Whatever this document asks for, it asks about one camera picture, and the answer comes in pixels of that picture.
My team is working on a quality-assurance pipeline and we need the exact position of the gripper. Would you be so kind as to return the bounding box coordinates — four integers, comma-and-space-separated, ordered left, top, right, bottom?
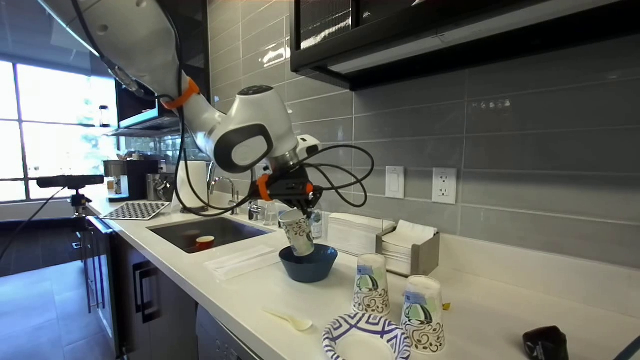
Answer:
266, 168, 324, 217

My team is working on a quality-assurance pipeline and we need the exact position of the patterned paper coffee cup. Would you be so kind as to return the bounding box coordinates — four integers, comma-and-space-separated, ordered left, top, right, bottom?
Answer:
278, 208, 316, 257

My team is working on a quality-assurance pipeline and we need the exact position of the blue patterned paper bowl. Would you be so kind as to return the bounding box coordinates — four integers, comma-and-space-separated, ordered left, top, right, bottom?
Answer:
322, 312, 412, 360

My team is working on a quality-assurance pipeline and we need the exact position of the black coffee machine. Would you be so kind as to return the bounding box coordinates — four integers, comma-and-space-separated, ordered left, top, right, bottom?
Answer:
103, 159, 161, 204

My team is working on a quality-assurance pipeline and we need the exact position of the soap bottle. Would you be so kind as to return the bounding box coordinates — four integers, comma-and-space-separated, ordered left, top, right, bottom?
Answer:
309, 207, 324, 240

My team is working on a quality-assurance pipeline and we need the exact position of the stack of white napkins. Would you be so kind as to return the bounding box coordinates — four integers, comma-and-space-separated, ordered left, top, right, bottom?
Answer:
327, 212, 397, 256

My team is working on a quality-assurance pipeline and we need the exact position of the chrome tap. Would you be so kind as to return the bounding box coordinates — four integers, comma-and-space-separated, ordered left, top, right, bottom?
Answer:
209, 176, 240, 216

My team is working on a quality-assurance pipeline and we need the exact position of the white paper napkin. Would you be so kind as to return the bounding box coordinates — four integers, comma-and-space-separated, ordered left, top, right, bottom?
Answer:
203, 244, 281, 281

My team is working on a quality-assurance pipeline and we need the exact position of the sink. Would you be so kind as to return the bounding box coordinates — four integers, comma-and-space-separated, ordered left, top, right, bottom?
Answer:
147, 216, 274, 255

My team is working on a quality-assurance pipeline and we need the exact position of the paper towel roll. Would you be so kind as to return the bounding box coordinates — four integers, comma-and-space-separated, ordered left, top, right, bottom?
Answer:
174, 160, 211, 214

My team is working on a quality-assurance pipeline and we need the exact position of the white plastic spoon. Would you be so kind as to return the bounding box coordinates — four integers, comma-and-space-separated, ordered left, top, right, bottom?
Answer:
261, 305, 314, 332

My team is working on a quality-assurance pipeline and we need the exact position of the napkin holder box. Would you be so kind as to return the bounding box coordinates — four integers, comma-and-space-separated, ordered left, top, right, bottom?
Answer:
375, 219, 441, 278

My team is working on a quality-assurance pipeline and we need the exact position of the metal canister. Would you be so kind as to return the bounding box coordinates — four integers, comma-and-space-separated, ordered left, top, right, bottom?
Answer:
146, 173, 175, 203

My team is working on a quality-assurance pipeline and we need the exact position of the checkered board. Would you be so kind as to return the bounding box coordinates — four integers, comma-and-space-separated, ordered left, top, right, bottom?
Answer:
101, 200, 171, 221

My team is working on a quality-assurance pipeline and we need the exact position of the black upper cabinet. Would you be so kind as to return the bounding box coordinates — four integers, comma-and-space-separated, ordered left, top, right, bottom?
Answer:
289, 0, 640, 92

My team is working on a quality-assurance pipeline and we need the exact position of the window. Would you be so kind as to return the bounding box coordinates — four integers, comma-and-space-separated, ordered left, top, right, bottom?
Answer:
0, 60, 119, 204

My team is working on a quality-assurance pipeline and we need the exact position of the black pouch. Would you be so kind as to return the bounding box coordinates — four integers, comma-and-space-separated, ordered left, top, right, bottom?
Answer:
522, 325, 570, 360

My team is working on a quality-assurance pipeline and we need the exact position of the white switch plate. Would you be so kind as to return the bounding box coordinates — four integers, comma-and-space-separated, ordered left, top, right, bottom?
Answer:
384, 166, 405, 200

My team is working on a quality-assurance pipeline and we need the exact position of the white wall socket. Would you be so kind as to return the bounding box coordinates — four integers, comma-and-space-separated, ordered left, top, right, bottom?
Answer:
432, 167, 458, 205

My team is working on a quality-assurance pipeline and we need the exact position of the cabinet door handle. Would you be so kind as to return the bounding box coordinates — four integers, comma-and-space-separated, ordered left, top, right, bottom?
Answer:
132, 260, 162, 324

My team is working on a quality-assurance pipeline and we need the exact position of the black wall cabinet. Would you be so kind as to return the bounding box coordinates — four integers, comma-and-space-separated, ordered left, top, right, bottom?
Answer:
108, 77, 182, 139

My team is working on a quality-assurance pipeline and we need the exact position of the long metal door handle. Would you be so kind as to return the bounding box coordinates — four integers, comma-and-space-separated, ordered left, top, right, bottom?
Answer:
79, 227, 107, 315

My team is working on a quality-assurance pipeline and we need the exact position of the camera on tripod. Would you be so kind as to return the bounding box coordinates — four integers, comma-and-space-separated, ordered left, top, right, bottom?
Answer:
36, 174, 106, 232

